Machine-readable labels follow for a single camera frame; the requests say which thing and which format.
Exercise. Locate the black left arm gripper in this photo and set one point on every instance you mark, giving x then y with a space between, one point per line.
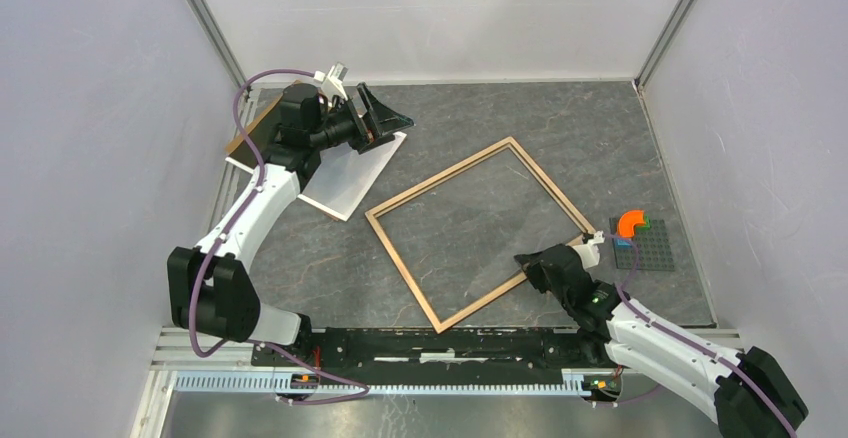
381 122

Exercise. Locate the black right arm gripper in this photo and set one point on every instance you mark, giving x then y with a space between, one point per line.
531 267

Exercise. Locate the light wooden picture frame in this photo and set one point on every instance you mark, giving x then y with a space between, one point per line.
480 233

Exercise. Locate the landscape photo print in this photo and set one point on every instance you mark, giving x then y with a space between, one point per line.
340 183

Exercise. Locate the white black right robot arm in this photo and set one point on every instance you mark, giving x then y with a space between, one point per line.
746 394

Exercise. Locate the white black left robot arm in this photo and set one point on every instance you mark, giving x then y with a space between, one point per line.
210 289

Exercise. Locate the orange curved brick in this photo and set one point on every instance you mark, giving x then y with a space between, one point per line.
628 222

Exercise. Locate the dark grey brick baseplate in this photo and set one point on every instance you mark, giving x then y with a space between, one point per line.
654 247

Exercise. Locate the green brick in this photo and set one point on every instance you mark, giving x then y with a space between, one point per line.
644 223

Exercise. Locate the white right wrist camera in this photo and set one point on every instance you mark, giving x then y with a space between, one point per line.
588 249

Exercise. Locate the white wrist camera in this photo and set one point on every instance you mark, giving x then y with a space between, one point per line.
331 83
588 249

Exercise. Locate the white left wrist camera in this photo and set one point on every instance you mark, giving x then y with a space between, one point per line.
331 83

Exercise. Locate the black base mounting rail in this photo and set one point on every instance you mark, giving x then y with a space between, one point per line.
463 356

